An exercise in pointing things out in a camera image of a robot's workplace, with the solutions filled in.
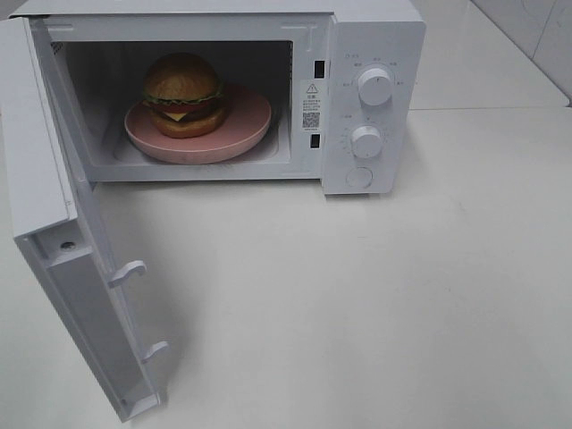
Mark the round white door button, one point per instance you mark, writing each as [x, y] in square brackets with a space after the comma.
[360, 178]

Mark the pink round plate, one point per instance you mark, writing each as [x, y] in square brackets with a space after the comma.
[246, 123]

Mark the burger with lettuce and cheese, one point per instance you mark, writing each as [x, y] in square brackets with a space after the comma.
[184, 96]

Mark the lower white timer knob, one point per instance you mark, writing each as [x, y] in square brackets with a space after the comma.
[366, 142]

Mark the white microwave oven body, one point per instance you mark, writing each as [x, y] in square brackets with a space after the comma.
[304, 56]

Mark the upper white power knob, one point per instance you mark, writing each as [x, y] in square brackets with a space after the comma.
[375, 85]

